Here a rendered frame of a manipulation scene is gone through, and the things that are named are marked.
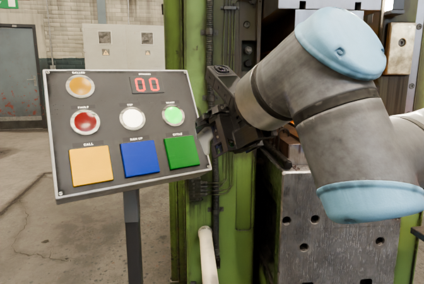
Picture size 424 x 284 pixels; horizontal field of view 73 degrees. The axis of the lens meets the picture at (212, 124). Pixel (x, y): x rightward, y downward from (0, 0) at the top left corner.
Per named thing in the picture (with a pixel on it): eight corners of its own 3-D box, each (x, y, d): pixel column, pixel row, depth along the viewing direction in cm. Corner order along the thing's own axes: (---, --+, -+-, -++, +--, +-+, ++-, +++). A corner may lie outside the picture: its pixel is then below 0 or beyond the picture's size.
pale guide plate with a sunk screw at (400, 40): (411, 74, 99) (417, 22, 96) (385, 74, 98) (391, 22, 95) (406, 74, 101) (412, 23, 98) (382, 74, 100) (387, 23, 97)
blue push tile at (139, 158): (160, 171, 64) (153, 139, 66) (126, 177, 60) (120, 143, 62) (158, 173, 65) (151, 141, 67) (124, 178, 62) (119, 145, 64)
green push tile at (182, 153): (200, 164, 69) (193, 134, 71) (170, 169, 65) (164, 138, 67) (197, 166, 70) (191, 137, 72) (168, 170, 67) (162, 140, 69)
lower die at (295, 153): (350, 163, 90) (353, 136, 88) (287, 165, 88) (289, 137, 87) (299, 134, 131) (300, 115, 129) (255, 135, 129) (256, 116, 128)
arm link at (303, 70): (347, 84, 25) (308, -12, 27) (263, 130, 35) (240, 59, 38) (407, 80, 29) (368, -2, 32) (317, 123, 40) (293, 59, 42)
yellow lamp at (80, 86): (89, 96, 63) (88, 76, 62) (67, 96, 62) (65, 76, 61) (94, 95, 66) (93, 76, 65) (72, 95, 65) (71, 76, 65)
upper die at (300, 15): (361, 45, 83) (364, 10, 82) (293, 44, 82) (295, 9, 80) (303, 53, 124) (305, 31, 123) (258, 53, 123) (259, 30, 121)
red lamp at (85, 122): (94, 133, 60) (93, 112, 60) (72, 134, 60) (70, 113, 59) (99, 130, 63) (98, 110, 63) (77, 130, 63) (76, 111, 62)
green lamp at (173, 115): (183, 124, 70) (182, 106, 69) (163, 125, 70) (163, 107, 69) (183, 122, 73) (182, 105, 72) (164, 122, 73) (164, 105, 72)
